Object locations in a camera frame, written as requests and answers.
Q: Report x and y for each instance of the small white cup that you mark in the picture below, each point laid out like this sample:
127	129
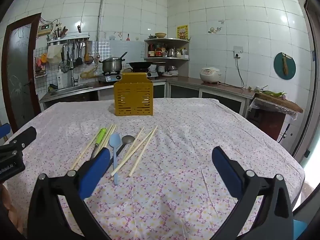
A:
257	88

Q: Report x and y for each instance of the person's left hand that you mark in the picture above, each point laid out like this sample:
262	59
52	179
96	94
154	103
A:
10	205

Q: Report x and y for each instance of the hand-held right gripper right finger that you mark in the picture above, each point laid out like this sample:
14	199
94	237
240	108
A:
226	172

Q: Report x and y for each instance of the green vegetables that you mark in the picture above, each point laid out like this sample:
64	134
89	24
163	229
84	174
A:
275	93

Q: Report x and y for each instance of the steel sink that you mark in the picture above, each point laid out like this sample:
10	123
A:
72	89

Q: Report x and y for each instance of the floral tablecloth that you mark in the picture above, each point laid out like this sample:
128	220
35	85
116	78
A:
175	142

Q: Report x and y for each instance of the metal faucet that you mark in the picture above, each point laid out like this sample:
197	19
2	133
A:
74	78

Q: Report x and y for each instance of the stack of white plates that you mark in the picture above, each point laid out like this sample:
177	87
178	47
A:
161	68

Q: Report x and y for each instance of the light blue plastic spoon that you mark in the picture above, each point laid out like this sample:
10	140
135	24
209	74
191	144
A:
115	141

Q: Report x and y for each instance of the wooden cutting board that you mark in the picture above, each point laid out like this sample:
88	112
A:
280	102

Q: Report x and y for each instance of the metal corner shelf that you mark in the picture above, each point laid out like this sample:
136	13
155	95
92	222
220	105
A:
172	40

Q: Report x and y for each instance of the steel cooking pot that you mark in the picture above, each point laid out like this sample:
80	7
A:
111	65

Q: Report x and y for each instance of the grey wall pipe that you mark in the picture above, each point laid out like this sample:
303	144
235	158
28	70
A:
100	5

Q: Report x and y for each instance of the round green cutting board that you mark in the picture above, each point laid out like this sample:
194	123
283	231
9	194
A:
278	67

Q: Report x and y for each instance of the dark wooden glass door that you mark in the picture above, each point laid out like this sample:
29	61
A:
21	67

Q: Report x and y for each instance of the dark cutlery bundle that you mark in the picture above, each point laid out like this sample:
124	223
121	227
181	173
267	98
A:
59	32

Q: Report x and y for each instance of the white rice cooker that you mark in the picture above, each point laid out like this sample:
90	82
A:
210	75

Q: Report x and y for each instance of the metal cup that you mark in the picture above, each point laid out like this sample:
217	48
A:
171	52

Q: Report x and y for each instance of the wooden chopstick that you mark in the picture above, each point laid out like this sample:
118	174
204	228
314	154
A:
110	129
135	150
78	159
140	158
113	130
137	137

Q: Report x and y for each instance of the white hanging bag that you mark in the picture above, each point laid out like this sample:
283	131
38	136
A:
53	53

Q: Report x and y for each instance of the beige control box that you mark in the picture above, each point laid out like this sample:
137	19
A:
45	28

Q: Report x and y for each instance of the yellow wall poster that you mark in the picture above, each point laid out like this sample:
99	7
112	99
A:
182	32

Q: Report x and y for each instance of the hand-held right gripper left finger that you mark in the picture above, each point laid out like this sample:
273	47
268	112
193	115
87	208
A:
96	170

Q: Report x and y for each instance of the yellow mesh bag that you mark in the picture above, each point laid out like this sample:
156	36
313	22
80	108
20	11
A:
87	74

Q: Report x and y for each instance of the yellow slotted utensil holder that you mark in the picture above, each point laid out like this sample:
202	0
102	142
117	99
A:
133	92

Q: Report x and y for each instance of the red sauce jar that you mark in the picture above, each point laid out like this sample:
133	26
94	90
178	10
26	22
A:
158	52

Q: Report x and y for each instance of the white power outlet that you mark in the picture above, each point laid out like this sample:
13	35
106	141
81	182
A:
237	51

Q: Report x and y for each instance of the kitchen counter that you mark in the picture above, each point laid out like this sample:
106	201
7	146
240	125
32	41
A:
190	81

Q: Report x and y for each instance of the metal wall rack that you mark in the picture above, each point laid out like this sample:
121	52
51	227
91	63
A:
72	38

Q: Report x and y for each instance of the blue chair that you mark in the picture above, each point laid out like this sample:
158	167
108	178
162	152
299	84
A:
5	130

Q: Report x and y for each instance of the black spatula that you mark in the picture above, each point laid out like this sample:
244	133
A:
79	60

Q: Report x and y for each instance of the wooden scoop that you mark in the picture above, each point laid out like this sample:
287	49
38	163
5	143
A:
88	55

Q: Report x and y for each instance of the black wok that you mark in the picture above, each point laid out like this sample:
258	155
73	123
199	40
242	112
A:
140	65

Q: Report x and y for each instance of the tan bowl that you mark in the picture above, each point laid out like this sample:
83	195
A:
160	35

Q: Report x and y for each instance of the dark sauce bottle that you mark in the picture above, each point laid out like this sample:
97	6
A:
151	50

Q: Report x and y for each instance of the metal spoon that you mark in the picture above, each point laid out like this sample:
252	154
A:
128	139

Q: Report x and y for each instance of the dark wooden cabinet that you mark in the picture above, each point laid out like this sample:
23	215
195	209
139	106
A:
267	125

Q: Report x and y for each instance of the white soap bottle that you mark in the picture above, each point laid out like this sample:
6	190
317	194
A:
60	80

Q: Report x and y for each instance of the brown hanging tool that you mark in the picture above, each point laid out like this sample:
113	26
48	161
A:
285	65

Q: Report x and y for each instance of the green scrub pad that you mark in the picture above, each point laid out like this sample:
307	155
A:
53	87

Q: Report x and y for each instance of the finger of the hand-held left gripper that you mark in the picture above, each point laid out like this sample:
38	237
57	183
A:
25	136

